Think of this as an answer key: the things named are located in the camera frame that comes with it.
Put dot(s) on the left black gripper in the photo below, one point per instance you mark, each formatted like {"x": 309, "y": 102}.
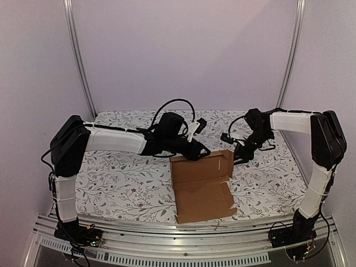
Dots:
{"x": 193, "y": 154}

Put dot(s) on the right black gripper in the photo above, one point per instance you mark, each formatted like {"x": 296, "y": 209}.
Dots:
{"x": 242, "y": 151}

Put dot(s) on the brown cardboard paper box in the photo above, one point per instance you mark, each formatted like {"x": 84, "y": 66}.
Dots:
{"x": 201, "y": 187}

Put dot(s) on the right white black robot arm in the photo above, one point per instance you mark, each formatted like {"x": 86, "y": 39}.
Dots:
{"x": 328, "y": 146}

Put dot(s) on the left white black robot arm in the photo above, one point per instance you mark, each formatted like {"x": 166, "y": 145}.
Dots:
{"x": 68, "y": 147}

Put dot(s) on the floral patterned table cloth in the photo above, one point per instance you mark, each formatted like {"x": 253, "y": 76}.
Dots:
{"x": 120, "y": 185}

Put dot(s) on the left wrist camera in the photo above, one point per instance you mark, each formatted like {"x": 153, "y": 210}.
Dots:
{"x": 195, "y": 128}

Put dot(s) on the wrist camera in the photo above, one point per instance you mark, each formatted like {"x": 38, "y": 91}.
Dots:
{"x": 195, "y": 128}
{"x": 226, "y": 138}

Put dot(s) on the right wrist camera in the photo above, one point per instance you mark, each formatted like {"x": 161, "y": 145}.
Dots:
{"x": 226, "y": 138}

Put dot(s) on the aluminium front rail base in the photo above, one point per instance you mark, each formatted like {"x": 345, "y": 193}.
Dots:
{"x": 224, "y": 243}

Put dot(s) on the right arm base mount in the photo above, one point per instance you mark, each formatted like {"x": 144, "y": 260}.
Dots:
{"x": 282, "y": 235}

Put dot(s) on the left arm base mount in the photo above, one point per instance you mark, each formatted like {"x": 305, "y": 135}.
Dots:
{"x": 79, "y": 235}

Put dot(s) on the right aluminium frame post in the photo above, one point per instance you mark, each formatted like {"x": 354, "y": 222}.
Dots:
{"x": 298, "y": 24}

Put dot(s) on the aluminium frame post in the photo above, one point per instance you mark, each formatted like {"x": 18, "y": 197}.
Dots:
{"x": 298, "y": 24}
{"x": 70, "y": 20}

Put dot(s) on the left aluminium frame post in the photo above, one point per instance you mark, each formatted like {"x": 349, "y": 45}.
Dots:
{"x": 70, "y": 20}

